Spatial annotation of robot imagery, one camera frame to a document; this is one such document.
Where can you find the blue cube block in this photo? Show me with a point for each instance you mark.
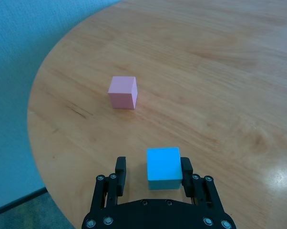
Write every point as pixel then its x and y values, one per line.
pixel 163 167

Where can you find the black baseboard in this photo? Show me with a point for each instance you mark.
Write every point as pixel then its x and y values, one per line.
pixel 17 202

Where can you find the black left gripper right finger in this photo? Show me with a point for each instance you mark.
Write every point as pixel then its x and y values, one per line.
pixel 188 181

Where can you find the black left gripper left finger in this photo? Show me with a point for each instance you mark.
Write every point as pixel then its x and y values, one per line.
pixel 120 179

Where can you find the pink cube block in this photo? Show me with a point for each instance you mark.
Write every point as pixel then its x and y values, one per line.
pixel 122 93

